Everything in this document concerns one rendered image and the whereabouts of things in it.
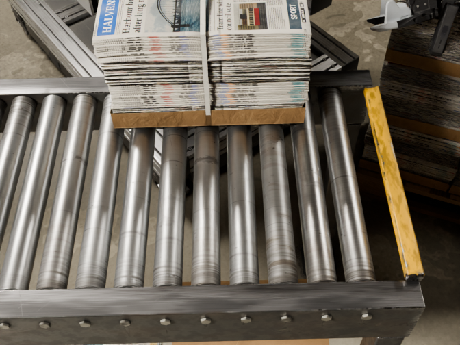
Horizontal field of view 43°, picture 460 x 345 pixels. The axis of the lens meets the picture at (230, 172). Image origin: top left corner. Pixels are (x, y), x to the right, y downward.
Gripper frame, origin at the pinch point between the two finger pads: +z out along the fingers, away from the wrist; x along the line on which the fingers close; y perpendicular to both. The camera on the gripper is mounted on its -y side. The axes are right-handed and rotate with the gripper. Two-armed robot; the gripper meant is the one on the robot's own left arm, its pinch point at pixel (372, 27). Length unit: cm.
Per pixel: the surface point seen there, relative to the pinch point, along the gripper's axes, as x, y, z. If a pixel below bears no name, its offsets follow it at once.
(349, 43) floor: -121, -25, 6
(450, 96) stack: -22.1, -26.7, -17.6
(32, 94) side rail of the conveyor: 25, 8, 71
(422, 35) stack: -16.2, -7.7, -12.1
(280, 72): 32.9, 1.7, 18.4
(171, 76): 36, 6, 37
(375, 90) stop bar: 17.5, -9.5, 2.3
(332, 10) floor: -140, -13, 10
